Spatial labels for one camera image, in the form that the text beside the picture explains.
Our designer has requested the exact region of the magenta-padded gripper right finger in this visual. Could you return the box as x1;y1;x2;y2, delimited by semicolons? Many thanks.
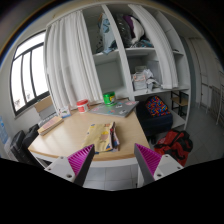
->
133;142;184;186

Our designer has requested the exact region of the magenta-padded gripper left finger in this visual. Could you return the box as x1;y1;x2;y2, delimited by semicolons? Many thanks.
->
44;143;97;188

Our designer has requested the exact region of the yellow patterned towel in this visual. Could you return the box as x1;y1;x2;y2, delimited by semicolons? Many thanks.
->
81;121;121;155

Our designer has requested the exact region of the red bag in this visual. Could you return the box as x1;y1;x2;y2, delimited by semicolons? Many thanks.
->
153;128;194;167

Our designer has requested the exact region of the thick yellow book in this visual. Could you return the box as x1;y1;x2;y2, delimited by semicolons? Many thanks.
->
36;115;65;137

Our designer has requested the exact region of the dark blue suitcase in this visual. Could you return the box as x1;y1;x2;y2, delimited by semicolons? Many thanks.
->
136;101;175;138

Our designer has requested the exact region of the white radiator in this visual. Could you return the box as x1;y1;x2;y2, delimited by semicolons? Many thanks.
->
37;107;58;128

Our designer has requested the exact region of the small white card box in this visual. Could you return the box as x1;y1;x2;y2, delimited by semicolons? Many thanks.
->
57;105;72;119

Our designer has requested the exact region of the white jar with red lid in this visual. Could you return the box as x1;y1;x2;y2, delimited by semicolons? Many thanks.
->
75;98;91;114

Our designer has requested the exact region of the brown cardboard box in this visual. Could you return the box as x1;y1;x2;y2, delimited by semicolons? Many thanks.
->
33;95;56;115

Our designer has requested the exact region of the small wooden stool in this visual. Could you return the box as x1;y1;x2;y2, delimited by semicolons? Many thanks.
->
170;90;190;117

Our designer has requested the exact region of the grey laptop with stickers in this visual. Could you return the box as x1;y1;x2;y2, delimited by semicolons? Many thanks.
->
87;98;140;119

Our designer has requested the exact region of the green jar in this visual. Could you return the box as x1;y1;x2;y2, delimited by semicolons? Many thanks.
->
102;91;117;107

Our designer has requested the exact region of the dark-framed window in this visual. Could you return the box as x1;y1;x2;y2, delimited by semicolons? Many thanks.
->
8;30;52;117

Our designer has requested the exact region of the wide white curtain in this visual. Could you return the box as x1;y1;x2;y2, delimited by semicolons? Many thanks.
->
42;9;105;110

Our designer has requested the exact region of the white shelf unit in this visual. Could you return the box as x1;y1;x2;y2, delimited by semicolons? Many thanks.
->
80;2;193;135

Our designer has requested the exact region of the blue wall poster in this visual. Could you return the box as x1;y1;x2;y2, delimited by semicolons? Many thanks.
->
0;114;10;145

